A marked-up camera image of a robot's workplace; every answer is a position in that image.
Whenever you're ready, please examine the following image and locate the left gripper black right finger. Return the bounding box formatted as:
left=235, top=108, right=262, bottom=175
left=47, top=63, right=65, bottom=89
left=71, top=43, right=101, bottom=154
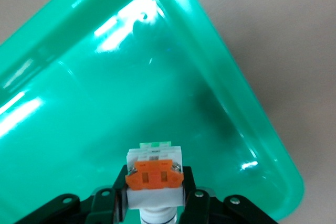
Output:
left=177, top=166, right=211, bottom=224

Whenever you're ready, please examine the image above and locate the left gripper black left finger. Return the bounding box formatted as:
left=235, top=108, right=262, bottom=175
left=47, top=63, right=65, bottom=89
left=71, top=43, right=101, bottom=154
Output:
left=86, top=165, right=132, bottom=224

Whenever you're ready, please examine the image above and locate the white body push button switch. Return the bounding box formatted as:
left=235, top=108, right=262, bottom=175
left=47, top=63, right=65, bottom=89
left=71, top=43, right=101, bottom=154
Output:
left=125, top=141, right=185, bottom=224

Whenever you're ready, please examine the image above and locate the green plastic tray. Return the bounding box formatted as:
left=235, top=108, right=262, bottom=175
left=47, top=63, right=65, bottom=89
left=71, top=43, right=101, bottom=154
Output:
left=0, top=0, right=306, bottom=222

